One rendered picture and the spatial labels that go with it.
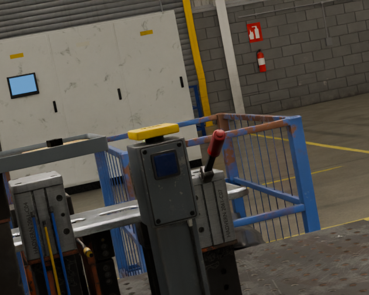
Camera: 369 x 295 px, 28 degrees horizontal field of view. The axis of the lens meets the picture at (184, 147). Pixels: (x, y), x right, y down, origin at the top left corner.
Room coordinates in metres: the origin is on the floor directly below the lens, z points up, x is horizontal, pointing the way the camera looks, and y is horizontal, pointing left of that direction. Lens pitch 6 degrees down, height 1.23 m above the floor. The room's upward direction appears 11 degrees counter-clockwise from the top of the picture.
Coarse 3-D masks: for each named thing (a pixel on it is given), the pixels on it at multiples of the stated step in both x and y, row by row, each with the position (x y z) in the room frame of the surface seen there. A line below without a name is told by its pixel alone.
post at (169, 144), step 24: (144, 144) 1.00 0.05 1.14; (168, 144) 0.98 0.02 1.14; (144, 168) 0.97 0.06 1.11; (144, 192) 0.97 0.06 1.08; (168, 192) 0.98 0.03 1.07; (192, 192) 0.99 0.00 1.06; (144, 216) 1.00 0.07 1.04; (168, 216) 0.98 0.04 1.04; (192, 216) 0.98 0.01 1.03; (168, 240) 0.98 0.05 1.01; (192, 240) 0.98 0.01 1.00; (168, 264) 0.98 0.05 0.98; (192, 264) 0.99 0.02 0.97; (168, 288) 0.98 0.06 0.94; (192, 288) 0.98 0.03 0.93
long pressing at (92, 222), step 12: (228, 192) 1.29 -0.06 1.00; (240, 192) 1.30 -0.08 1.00; (120, 204) 1.40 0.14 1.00; (132, 204) 1.37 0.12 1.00; (72, 216) 1.37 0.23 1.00; (84, 216) 1.34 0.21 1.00; (96, 216) 1.32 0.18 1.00; (108, 216) 1.29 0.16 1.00; (120, 216) 1.25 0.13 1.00; (132, 216) 1.24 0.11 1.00; (84, 228) 1.22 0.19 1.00; (96, 228) 1.22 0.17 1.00; (108, 228) 1.23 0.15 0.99
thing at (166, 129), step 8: (144, 128) 1.02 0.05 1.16; (152, 128) 0.99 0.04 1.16; (160, 128) 0.98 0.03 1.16; (168, 128) 0.99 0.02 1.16; (176, 128) 0.99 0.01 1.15; (128, 136) 1.03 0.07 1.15; (136, 136) 0.98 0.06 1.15; (144, 136) 0.98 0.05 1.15; (152, 136) 0.98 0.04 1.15; (160, 136) 1.00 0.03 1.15
